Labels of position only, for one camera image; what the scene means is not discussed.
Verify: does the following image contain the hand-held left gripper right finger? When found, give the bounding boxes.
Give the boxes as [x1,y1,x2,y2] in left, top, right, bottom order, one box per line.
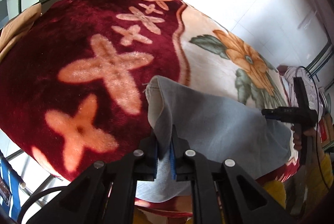
[170,133,290,224]

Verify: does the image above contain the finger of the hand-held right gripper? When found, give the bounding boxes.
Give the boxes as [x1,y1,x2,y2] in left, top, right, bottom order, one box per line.
[262,106,295,121]

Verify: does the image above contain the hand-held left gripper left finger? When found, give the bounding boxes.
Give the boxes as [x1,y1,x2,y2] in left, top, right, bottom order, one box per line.
[25,135,159,224]

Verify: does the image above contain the grey pants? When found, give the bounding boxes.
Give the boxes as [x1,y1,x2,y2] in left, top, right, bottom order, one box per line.
[134,76,294,204]

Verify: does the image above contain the person's right hand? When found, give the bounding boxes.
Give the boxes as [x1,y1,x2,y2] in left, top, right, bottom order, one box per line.
[292,128,317,151]

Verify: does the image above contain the red box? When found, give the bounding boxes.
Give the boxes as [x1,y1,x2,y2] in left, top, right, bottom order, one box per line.
[318,109,334,146]

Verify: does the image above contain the pink crumpled garment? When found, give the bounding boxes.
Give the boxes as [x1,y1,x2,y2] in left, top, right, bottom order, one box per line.
[277,65,324,110]

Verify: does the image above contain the red floral plush blanket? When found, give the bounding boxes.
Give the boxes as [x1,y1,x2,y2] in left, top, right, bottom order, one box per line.
[0,0,300,214]

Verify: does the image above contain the blue plastic stool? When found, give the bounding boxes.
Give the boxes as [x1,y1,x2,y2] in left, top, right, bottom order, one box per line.
[0,151,25,216]

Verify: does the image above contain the dark metal bed frame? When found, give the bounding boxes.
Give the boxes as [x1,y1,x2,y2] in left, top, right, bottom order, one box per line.
[305,41,334,89]

